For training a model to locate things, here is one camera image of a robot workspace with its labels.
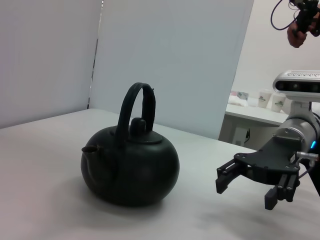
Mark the black handheld controller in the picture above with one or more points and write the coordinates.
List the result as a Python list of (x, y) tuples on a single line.
[(305, 17)]

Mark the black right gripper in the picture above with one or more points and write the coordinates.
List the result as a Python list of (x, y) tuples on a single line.
[(270, 160)]

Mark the white wall socket with plug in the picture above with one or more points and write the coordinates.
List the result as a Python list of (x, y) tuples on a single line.
[(240, 136)]

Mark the white tissue pack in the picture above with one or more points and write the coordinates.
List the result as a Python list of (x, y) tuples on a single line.
[(241, 96)]

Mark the white side table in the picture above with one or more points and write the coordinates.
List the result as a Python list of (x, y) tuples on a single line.
[(250, 113)]

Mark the person's hand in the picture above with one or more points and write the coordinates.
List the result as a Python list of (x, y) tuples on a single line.
[(296, 38)]

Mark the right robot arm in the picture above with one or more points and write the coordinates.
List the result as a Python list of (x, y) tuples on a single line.
[(295, 130)]

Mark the black round teapot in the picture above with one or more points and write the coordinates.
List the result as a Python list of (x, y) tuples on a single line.
[(135, 170)]

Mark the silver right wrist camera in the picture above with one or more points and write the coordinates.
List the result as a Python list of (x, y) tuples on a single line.
[(295, 85)]

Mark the white partition board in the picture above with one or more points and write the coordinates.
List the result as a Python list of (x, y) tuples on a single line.
[(162, 62)]

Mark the white paper cup green print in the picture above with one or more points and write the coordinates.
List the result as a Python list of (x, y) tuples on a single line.
[(278, 102), (265, 98)]

